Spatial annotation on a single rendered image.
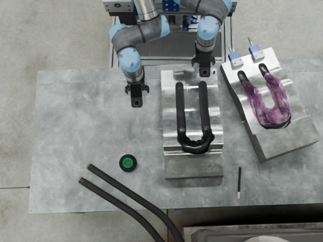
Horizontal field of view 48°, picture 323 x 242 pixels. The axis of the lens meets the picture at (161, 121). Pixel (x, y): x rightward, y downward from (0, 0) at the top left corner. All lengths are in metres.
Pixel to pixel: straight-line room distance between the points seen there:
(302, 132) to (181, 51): 1.14
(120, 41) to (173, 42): 1.23
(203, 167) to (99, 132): 0.52
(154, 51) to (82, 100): 0.87
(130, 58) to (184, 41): 1.29
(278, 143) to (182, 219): 1.04
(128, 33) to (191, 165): 0.64
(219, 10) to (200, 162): 0.65
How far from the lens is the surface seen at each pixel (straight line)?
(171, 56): 2.51
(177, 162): 1.63
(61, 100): 1.86
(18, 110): 2.83
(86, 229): 2.54
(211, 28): 1.37
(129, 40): 1.37
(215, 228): 1.70
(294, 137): 1.68
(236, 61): 1.78
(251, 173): 1.72
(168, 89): 1.70
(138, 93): 1.47
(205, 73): 1.53
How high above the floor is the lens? 2.47
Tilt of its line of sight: 74 degrees down
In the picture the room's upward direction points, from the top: 8 degrees counter-clockwise
